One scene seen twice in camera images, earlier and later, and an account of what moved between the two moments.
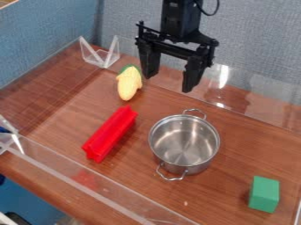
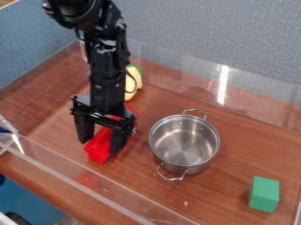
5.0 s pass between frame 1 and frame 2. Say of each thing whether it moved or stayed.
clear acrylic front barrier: stayed
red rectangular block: stayed
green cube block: stayed
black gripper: moved
